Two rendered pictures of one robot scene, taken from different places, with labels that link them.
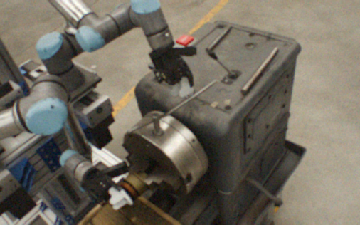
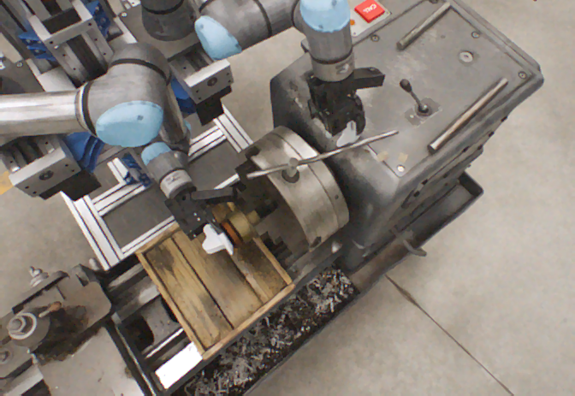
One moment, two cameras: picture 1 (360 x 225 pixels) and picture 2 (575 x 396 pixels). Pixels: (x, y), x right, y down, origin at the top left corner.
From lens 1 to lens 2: 0.38 m
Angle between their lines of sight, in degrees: 21
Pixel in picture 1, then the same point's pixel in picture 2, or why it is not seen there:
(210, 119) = (370, 178)
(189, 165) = (322, 228)
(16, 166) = (77, 136)
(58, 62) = not seen: outside the picture
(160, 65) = (321, 101)
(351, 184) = (521, 227)
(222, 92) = (400, 138)
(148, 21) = (322, 42)
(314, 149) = (492, 165)
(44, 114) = (126, 127)
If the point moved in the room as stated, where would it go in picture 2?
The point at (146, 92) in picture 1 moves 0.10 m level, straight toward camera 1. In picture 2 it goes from (287, 95) to (288, 130)
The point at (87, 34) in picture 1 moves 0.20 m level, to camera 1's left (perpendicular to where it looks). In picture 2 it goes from (215, 38) to (89, 26)
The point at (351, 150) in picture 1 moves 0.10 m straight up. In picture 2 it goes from (540, 182) to (549, 174)
